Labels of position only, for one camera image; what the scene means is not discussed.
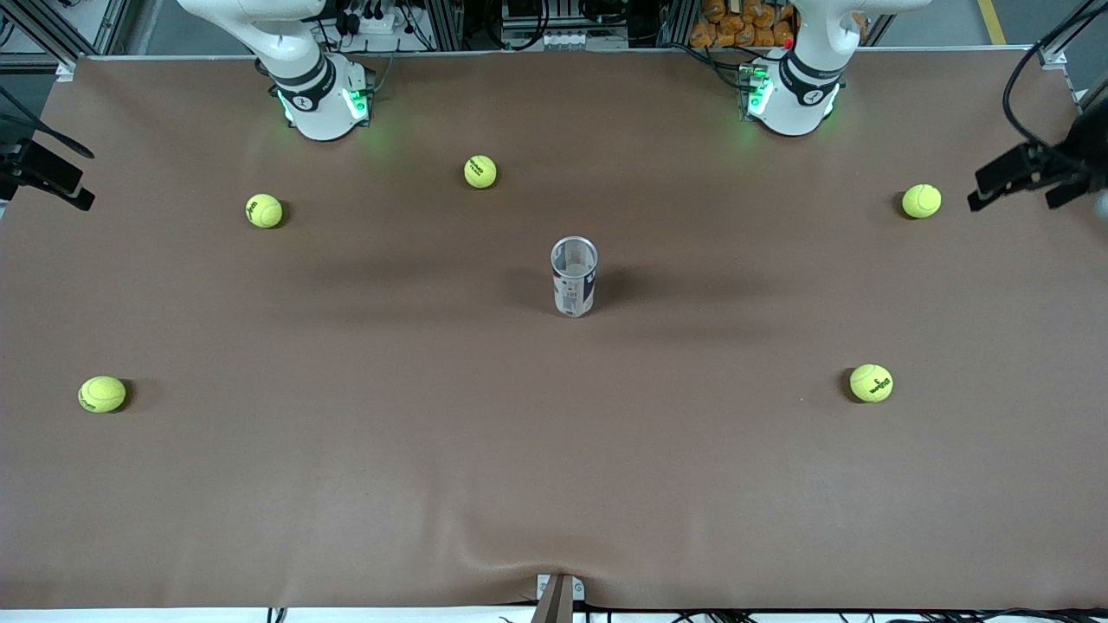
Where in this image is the long white power strip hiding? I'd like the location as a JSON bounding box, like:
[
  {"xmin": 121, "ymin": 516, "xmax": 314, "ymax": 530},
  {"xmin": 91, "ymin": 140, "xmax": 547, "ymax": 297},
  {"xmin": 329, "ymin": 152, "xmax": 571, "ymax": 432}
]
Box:
[{"xmin": 500, "ymin": 30, "xmax": 630, "ymax": 51}]

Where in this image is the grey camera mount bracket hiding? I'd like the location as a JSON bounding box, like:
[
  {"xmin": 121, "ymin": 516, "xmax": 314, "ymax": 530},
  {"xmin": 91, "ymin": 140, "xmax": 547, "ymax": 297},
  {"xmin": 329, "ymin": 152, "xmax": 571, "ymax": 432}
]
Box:
[{"xmin": 535, "ymin": 573, "xmax": 586, "ymax": 623}]

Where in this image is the aluminium frame post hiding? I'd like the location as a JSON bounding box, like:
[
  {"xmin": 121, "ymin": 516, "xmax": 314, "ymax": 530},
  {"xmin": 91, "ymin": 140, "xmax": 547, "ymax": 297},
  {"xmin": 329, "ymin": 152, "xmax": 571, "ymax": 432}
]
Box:
[
  {"xmin": 660, "ymin": 0, "xmax": 698, "ymax": 48},
  {"xmin": 427, "ymin": 0, "xmax": 464, "ymax": 51}
]

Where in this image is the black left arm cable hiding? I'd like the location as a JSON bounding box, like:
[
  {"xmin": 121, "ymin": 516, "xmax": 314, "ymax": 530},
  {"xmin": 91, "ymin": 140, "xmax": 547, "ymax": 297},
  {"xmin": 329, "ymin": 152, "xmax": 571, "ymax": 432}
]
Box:
[{"xmin": 1002, "ymin": 0, "xmax": 1108, "ymax": 150}]

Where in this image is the brown table mat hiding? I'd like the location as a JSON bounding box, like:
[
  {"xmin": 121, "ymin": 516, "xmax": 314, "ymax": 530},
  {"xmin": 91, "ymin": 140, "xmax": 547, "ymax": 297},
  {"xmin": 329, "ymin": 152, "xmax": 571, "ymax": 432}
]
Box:
[{"xmin": 0, "ymin": 48, "xmax": 1108, "ymax": 611}]

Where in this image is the white blue tennis ball can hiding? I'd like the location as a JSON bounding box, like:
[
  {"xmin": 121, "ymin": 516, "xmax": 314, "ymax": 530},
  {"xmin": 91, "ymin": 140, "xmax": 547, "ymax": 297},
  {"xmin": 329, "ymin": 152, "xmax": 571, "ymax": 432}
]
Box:
[{"xmin": 551, "ymin": 236, "xmax": 599, "ymax": 318}]

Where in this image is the orange bag pile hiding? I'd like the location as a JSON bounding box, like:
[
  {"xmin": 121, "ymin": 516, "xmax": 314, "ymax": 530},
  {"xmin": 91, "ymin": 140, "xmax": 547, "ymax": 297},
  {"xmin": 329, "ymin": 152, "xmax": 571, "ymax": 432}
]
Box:
[{"xmin": 690, "ymin": 0, "xmax": 797, "ymax": 49}]

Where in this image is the white power strip with plugs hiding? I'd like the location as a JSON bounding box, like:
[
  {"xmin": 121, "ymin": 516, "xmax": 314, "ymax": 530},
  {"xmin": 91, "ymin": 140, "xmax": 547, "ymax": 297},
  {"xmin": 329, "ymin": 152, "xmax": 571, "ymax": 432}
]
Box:
[{"xmin": 342, "ymin": 9, "xmax": 422, "ymax": 37}]

